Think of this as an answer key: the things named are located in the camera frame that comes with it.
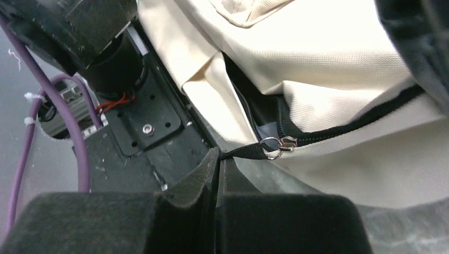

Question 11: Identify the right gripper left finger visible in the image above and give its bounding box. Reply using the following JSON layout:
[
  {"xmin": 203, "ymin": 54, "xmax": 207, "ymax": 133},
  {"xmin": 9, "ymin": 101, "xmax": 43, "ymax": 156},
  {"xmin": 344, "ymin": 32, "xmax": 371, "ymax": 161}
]
[{"xmin": 164, "ymin": 148, "xmax": 219, "ymax": 210}]

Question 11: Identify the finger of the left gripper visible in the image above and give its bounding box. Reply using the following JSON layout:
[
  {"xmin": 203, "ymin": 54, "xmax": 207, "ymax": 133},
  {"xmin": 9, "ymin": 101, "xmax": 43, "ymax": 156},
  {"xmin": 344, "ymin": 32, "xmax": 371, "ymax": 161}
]
[{"xmin": 375, "ymin": 0, "xmax": 448, "ymax": 115}]

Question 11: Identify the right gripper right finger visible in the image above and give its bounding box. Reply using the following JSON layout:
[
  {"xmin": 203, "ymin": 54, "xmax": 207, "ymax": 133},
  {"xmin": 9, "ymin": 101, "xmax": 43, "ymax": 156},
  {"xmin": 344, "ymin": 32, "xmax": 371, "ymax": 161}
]
[{"xmin": 218, "ymin": 159, "xmax": 261, "ymax": 196}]

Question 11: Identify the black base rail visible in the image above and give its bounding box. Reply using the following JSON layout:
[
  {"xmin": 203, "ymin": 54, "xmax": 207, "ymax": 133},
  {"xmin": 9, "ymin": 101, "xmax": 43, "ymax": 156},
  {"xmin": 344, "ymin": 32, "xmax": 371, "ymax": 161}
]
[{"xmin": 85, "ymin": 22, "xmax": 217, "ymax": 192}]

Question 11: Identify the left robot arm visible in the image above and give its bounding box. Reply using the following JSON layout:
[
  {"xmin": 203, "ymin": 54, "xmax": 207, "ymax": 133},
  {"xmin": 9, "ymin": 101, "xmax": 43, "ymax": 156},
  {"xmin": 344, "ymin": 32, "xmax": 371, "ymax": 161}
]
[{"xmin": 1, "ymin": 1, "xmax": 448, "ymax": 113}]

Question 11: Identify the cream canvas backpack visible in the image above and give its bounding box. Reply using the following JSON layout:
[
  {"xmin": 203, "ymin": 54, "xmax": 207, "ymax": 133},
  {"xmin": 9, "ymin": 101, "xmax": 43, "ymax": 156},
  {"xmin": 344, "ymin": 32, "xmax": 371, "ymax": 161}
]
[{"xmin": 138, "ymin": 1, "xmax": 448, "ymax": 208}]

